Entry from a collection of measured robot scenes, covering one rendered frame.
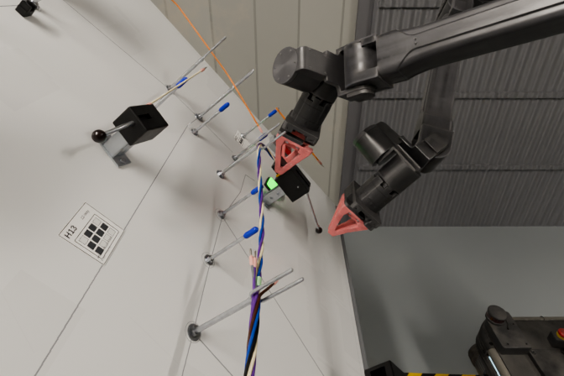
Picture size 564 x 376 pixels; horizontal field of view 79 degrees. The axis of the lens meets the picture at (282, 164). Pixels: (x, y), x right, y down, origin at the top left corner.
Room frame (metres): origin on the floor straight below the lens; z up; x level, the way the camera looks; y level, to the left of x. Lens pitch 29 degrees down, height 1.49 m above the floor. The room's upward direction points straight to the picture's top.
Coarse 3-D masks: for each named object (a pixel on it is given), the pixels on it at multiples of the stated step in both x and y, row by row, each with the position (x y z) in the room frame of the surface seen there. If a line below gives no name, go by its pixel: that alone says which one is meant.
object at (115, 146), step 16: (128, 112) 0.36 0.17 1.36; (144, 112) 0.37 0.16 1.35; (112, 128) 0.33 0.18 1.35; (128, 128) 0.35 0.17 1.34; (144, 128) 0.35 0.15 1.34; (160, 128) 0.38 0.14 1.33; (112, 144) 0.37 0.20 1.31; (128, 144) 0.37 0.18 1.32; (112, 160) 0.36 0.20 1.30; (128, 160) 0.38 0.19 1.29
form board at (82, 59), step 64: (0, 0) 0.46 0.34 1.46; (64, 0) 0.57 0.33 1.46; (128, 0) 0.78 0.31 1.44; (0, 64) 0.37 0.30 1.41; (64, 64) 0.45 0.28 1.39; (128, 64) 0.57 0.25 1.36; (192, 64) 0.79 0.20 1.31; (0, 128) 0.30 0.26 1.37; (64, 128) 0.35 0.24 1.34; (256, 128) 0.81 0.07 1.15; (0, 192) 0.24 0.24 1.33; (64, 192) 0.28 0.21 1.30; (128, 192) 0.34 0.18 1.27; (192, 192) 0.42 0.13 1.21; (320, 192) 0.84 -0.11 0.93; (0, 256) 0.19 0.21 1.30; (64, 256) 0.22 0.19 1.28; (128, 256) 0.26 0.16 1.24; (192, 256) 0.32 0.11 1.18; (256, 256) 0.40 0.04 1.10; (320, 256) 0.55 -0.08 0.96; (0, 320) 0.16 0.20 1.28; (64, 320) 0.18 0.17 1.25; (128, 320) 0.21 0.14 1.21; (192, 320) 0.24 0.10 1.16; (320, 320) 0.39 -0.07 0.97
